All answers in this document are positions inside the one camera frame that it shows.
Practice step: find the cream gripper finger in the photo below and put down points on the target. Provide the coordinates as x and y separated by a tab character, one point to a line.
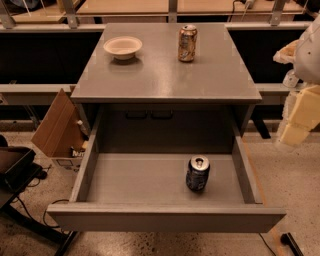
301	114

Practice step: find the blue pepsi can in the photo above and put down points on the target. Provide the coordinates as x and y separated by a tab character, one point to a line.
198	172

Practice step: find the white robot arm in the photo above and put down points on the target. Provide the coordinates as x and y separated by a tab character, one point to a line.
304	54

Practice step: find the gold soda can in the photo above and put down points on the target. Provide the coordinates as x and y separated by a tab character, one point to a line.
187	43

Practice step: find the grey cabinet counter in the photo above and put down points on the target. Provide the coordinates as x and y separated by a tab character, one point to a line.
154	103

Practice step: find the open grey top drawer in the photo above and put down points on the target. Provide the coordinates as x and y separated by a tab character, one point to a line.
147	192

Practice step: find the clear sanitizer pump bottle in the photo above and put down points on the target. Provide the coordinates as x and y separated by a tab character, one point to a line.
290	80

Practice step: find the white paper bowl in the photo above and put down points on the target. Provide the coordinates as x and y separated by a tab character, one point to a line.
123	47

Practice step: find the small bottle in box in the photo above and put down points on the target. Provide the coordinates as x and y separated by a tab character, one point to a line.
82	127

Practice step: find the brown cardboard box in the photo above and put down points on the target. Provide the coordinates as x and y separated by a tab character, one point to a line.
59	137

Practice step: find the black office chair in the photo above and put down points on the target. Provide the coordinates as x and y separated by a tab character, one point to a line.
17	170

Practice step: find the grey metal shelf rail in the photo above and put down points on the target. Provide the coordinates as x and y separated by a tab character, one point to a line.
32	94

